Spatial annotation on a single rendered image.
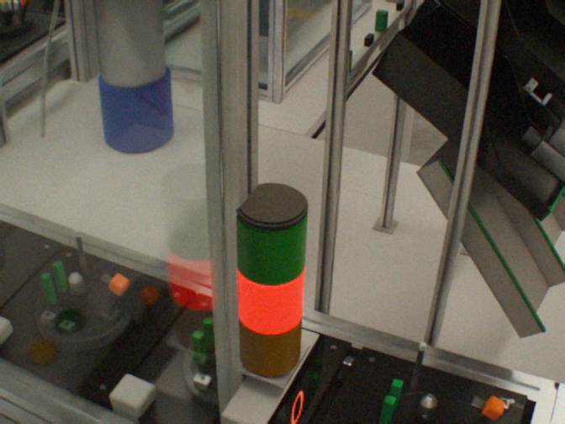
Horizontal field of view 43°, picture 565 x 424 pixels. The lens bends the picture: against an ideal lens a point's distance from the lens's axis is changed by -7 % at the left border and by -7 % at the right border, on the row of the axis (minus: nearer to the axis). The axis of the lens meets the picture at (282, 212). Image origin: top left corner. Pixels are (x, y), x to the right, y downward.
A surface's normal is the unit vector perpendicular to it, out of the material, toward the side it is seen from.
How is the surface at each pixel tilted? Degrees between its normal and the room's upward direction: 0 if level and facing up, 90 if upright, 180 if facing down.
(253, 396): 0
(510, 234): 45
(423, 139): 0
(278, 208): 0
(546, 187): 25
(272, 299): 90
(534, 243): 90
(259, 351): 90
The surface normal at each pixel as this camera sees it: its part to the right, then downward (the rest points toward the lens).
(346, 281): 0.02, -0.80
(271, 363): 0.07, 0.60
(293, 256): 0.61, 0.48
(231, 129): -0.41, 0.54
